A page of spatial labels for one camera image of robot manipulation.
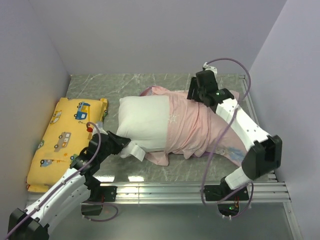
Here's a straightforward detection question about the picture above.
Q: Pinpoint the white pillow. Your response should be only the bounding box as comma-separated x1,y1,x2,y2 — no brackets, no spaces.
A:
116,95,170,161

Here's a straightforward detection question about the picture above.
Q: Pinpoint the purple princess print pillowcase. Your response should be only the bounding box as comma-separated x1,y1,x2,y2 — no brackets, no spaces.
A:
141,86,247,166

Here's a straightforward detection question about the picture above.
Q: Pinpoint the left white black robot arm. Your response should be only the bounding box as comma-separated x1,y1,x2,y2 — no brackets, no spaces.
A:
5,131,131,240

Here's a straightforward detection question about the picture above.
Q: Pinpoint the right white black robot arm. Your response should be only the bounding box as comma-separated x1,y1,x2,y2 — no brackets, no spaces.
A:
187,70,283,200

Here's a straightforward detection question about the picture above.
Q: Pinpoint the yellow car print pillow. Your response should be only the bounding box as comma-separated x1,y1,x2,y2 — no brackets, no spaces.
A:
26,97,108,193

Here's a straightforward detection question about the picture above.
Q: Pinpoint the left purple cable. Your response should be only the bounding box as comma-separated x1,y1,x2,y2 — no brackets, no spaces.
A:
4,121,120,240

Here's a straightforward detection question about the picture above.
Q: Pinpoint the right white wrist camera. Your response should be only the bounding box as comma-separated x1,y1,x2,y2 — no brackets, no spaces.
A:
202,62,218,76

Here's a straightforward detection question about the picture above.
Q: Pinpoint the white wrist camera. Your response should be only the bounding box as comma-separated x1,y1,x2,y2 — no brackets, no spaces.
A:
86,121,107,135
202,62,218,76

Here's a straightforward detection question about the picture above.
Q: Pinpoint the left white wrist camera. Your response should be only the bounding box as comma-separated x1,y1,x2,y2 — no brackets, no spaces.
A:
86,121,107,135

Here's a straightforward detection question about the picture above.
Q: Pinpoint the right side aluminium rail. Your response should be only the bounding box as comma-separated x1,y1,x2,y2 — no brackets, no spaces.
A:
238,75,278,183

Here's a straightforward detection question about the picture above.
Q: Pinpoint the aluminium rail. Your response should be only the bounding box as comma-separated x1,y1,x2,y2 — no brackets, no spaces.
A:
238,75,278,183
27,181,292,206

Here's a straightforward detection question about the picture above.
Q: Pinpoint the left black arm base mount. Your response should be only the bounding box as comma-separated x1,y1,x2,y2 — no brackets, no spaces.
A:
81,185,119,222

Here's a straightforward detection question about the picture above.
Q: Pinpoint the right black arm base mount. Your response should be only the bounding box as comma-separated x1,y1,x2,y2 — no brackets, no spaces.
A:
201,185,253,220

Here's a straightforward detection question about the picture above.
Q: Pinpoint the front aluminium rail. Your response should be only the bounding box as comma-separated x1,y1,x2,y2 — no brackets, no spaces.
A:
27,181,292,206

